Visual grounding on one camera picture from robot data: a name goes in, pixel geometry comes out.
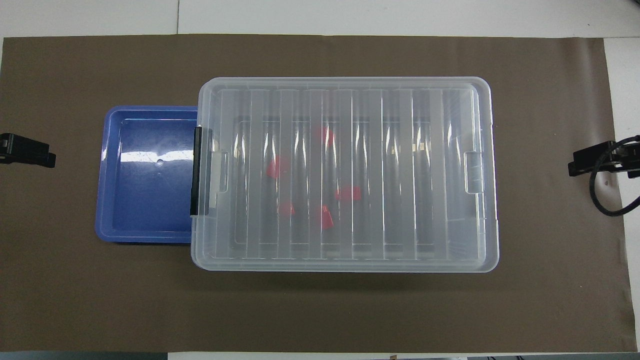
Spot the brown paper table mat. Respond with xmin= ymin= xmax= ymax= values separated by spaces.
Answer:
xmin=0 ymin=34 xmax=638 ymax=353

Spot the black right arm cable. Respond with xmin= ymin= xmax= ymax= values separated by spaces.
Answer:
xmin=589 ymin=135 xmax=640 ymax=217

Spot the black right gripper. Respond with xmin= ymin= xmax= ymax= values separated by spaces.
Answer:
xmin=568 ymin=135 xmax=640 ymax=179

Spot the blue plastic tray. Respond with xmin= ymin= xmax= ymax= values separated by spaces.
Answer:
xmin=95 ymin=105 xmax=200 ymax=244

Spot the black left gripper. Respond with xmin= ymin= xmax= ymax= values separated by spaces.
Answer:
xmin=0 ymin=133 xmax=56 ymax=168

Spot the black box latch handle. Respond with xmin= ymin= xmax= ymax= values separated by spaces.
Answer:
xmin=190 ymin=126 xmax=203 ymax=217

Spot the clear ribbed plastic box lid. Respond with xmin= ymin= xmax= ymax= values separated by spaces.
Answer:
xmin=190 ymin=76 xmax=500 ymax=273

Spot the clear plastic storage box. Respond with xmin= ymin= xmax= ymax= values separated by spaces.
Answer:
xmin=190 ymin=78 xmax=500 ymax=273

